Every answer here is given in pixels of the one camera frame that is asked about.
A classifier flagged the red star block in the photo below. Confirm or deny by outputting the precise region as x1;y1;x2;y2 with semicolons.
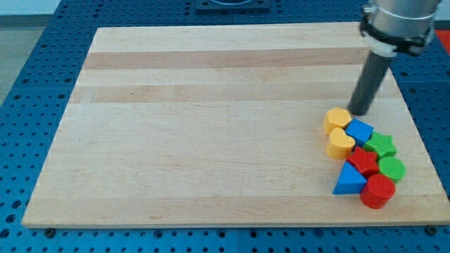
347;146;380;178

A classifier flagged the green star block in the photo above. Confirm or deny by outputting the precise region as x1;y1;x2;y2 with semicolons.
363;131;397;159

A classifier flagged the wooden board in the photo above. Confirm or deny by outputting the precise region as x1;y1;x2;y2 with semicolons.
22;22;449;228

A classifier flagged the yellow hexagon block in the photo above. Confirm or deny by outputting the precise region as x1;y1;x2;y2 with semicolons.
323;107;352;135

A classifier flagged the yellow heart block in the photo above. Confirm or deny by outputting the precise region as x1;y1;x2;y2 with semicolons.
326;128;356;160

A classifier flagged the blue cube block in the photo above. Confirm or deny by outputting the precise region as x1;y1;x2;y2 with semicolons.
345;119;373;148

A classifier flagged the blue triangle block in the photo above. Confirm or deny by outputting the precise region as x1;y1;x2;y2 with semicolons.
333;162;367;195

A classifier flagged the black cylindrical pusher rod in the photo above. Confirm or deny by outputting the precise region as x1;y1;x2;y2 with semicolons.
347;51;393;116

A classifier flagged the red cylinder block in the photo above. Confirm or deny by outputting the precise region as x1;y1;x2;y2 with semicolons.
360;174;396;209

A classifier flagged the green cylinder block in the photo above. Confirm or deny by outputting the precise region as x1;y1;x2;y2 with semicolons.
378;157;406;183

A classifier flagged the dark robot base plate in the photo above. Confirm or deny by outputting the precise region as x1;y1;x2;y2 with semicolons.
194;0;271;11

